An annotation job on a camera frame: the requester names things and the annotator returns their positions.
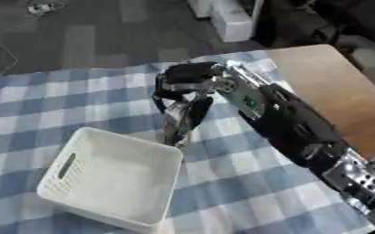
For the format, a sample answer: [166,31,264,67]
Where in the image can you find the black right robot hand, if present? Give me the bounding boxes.
[150,61,226,130]

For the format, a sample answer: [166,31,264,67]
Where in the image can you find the small white box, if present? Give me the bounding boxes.
[186,0,215,19]

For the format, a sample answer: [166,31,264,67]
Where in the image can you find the white rectangular box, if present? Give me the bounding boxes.
[209,0,266,44]

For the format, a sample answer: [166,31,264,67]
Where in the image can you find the white plastic basket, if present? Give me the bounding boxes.
[35,126,187,234]

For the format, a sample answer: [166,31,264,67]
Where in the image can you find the black chair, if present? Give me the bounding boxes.
[307,0,375,45]

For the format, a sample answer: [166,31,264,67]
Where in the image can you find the grey device with cables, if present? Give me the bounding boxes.
[26,0,68,16]

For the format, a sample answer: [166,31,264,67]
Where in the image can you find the thin white floor cable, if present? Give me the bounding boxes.
[0,37,21,76]

